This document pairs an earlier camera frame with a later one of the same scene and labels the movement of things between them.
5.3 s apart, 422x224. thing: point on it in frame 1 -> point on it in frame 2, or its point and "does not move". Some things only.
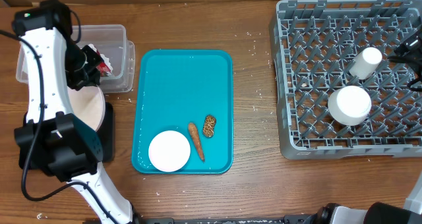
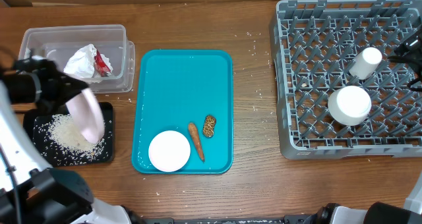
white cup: [365, 62] does not move
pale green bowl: [349, 105] does not move
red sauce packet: [103, 69] does not move
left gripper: [78, 82] -> [58, 92]
